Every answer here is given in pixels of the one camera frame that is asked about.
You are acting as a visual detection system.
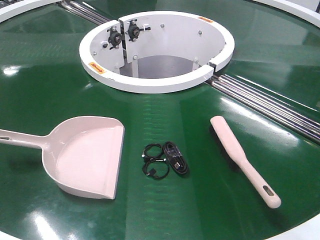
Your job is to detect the right black bearing block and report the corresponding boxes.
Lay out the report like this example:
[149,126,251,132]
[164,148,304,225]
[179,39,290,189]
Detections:
[127,19,151,42]

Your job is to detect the rear steel conveyor rollers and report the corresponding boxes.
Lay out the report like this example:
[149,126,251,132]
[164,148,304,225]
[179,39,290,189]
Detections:
[58,0,111,25]

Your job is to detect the white inner conveyor ring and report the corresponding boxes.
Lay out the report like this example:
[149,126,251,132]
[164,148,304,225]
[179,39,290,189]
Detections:
[78,10,236,95]

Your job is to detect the right steel conveyor rollers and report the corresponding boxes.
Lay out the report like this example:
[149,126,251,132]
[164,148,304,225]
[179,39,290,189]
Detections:
[205,74,320,144]

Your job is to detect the green conveyor belt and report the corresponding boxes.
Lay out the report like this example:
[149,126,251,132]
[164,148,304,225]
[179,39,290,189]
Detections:
[0,4,320,240]

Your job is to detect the yellow arrow sticker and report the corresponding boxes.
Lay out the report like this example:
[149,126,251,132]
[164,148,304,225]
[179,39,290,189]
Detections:
[198,16,214,24]
[88,61,106,75]

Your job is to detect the black bearing block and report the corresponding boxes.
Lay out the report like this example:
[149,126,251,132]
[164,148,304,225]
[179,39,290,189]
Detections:
[108,26,122,50]
[127,19,151,42]

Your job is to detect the steel conveyor rollers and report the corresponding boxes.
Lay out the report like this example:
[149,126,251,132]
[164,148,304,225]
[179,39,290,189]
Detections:
[205,74,320,144]
[58,0,111,25]

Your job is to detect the pink hand brush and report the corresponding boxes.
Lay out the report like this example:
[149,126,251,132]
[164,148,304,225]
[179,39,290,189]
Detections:
[210,115,282,209]

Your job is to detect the yellow arrow sticker rear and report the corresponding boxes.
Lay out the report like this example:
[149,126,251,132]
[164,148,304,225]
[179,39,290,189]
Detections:
[198,16,214,24]

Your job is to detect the white rim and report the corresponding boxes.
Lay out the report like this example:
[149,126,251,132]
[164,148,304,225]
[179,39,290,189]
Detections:
[255,0,320,28]
[0,0,59,23]

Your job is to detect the left black bearing block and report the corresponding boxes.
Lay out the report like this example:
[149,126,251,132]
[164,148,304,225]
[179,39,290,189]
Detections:
[108,26,122,50]

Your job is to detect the white outer rim right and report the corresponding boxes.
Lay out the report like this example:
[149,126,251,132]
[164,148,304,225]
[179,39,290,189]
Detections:
[255,0,320,28]

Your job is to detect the white outer rim left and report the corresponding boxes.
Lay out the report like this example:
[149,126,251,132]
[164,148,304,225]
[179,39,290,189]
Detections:
[0,0,59,23]

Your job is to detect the yellow arrow sticker front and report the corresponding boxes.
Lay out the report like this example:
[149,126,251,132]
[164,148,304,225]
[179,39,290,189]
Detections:
[88,61,106,75]

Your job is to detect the thin black cable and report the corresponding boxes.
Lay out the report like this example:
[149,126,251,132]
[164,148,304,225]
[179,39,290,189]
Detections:
[141,144,171,180]

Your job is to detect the thick black usb cable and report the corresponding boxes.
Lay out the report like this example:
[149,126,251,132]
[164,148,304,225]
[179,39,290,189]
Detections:
[162,141,190,176]

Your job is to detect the pink plastic dustpan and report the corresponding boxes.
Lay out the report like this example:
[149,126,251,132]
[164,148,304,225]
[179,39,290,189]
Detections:
[0,116,125,200]

